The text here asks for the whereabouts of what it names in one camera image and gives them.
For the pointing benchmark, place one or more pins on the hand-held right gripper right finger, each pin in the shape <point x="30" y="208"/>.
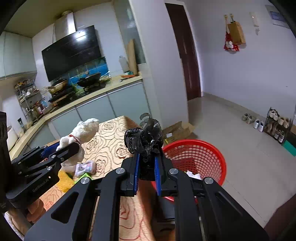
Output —
<point x="158" y="177"/>

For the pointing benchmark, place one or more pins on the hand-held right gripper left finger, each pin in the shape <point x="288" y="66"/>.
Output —
<point x="136" y="172"/>

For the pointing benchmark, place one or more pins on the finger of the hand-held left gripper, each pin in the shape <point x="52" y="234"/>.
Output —
<point x="68" y="151"/>
<point x="49" y="149"/>

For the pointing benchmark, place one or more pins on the cartoon-printed snack packet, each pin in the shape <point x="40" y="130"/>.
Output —
<point x="85" y="168"/>

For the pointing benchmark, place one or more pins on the green wrapper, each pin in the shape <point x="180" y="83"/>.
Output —
<point x="84" y="175"/>

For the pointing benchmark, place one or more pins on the yellow foam net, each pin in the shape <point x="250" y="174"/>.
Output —
<point x="64" y="182"/>

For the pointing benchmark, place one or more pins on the black plastic bag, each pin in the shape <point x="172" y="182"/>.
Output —
<point x="143" y="139"/>

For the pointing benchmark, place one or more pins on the white paper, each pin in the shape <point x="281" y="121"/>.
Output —
<point x="193" y="175"/>

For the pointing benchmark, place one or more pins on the red plastic mesh basket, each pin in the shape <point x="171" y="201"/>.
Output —
<point x="196" y="157"/>

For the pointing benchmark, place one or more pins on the person's left hand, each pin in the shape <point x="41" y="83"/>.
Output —
<point x="35" y="209"/>

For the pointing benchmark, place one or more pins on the rose-patterned tablecloth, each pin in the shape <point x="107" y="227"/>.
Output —
<point x="108" y="148"/>

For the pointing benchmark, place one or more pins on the black stool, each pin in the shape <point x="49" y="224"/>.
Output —
<point x="167" y="213"/>

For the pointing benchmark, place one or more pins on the white round container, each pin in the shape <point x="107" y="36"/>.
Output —
<point x="11" y="136"/>

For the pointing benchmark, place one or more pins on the kitchen counter with cabinets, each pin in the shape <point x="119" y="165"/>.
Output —
<point x="92" y="109"/>

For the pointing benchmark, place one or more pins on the open cardboard box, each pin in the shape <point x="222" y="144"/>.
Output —
<point x="180" y="131"/>

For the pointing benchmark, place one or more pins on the gas stove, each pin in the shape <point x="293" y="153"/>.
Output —
<point x="62" y="96"/>

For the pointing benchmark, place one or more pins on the metal kitchen shelf rack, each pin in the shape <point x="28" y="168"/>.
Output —
<point x="27" y="99"/>

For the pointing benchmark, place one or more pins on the black wok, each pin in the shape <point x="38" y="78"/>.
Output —
<point x="89" y="81"/>

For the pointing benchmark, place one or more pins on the orange kitchen tool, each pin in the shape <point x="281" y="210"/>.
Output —
<point x="127" y="76"/>

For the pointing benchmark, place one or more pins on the pale upper kitchen cabinet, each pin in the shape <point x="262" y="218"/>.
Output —
<point x="16" y="58"/>

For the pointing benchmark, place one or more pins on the black glass range hood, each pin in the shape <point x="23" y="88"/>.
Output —
<point x="71" y="51"/>

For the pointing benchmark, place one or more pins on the beige shoe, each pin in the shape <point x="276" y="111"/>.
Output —
<point x="251" y="119"/>
<point x="245" y="116"/>

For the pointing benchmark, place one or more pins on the white shoe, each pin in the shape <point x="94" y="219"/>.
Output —
<point x="261" y="126"/>
<point x="256" y="123"/>

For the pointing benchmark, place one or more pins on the wooden cutting board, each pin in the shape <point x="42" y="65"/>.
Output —
<point x="133" y="56"/>

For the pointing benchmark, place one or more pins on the black shoe rack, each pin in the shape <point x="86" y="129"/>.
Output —
<point x="267" y="118"/>

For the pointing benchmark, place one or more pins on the dark wooden door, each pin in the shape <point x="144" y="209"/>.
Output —
<point x="185" y="51"/>

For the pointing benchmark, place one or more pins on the group of pale sneakers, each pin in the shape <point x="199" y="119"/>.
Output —
<point x="281" y="120"/>

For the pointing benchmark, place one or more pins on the stack of shoe boxes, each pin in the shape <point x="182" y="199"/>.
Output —
<point x="290" y="144"/>

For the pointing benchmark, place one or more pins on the red hanging ornament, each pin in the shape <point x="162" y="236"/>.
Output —
<point x="230" y="45"/>

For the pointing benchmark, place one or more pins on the brown paper bag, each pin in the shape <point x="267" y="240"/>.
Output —
<point x="236" y="33"/>

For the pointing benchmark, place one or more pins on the white wall intercom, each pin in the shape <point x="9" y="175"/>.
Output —
<point x="254" y="22"/>

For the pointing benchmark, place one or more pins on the grey wall panel box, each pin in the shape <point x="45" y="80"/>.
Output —
<point x="276" y="17"/>

